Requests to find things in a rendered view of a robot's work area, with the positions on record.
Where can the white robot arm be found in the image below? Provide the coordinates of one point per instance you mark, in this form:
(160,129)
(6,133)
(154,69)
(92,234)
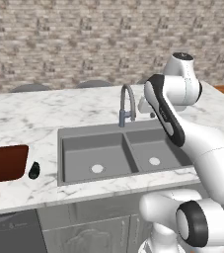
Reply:
(212,158)

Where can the dark green avocado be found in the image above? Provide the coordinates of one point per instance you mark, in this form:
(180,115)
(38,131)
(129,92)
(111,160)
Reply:
(34,170)

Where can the dark grey dishwasher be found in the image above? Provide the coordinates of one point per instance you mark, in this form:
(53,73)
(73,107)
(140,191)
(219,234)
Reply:
(11,232)

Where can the grey curved sink faucet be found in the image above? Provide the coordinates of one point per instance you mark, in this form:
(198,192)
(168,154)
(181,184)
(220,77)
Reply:
(127,113)

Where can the narrow pale grey cupboard door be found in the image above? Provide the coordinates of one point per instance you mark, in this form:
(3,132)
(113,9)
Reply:
(137,237)

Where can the grey stool seat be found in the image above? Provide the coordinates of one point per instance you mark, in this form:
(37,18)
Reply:
(29,87)
(93,83)
(142,81)

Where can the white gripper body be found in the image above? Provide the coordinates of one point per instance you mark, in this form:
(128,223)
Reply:
(145,105)

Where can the grey double sink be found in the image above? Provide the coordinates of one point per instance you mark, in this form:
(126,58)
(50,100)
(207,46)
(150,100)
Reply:
(97,154)

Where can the wide pale grey cupboard door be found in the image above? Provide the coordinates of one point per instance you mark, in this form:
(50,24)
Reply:
(84,237)

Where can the dark red-brown tray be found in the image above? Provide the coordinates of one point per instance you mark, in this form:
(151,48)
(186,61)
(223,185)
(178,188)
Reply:
(5,163)

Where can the pale grey cupboard panel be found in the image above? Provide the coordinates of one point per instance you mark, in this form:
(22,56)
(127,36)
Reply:
(84,207)

